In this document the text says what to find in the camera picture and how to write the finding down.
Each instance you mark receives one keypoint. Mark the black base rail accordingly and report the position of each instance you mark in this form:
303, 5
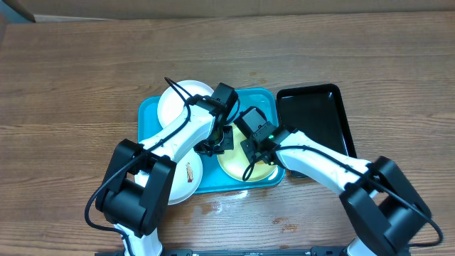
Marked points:
314, 251

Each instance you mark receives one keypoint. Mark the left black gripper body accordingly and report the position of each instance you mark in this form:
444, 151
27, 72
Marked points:
218, 144

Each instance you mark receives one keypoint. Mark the yellow plate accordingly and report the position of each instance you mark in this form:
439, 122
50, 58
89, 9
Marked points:
234, 162

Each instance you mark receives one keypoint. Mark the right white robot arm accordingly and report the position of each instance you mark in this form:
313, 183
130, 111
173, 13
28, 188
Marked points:
382, 205

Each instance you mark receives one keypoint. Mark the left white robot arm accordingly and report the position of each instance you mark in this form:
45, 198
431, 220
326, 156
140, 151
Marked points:
135, 190

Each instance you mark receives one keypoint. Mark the black water tray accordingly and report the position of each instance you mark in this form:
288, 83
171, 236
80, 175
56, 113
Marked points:
319, 112

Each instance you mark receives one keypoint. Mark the white plate front with stain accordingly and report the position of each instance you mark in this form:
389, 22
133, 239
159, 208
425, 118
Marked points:
187, 177

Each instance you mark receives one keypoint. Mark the white plate rear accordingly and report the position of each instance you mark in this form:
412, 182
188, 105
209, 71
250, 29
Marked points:
170, 105

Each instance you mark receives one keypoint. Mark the teal plastic tray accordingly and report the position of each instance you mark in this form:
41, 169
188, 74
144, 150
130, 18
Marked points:
214, 179

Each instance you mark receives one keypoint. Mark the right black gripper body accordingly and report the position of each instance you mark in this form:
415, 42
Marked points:
251, 148

